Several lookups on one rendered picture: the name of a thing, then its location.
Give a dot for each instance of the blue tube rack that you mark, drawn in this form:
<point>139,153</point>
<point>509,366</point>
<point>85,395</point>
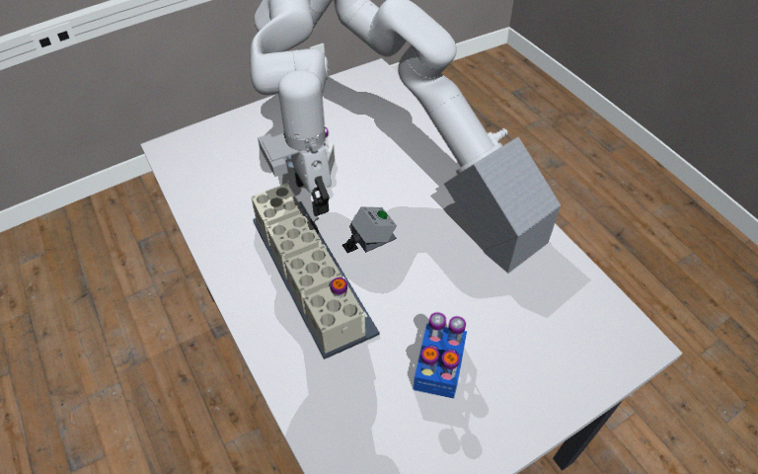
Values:
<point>435,384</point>

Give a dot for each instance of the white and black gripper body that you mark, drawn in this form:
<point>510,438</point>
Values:
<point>309,165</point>

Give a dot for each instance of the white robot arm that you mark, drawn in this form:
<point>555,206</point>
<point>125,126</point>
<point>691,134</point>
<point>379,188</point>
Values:
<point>290,22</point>

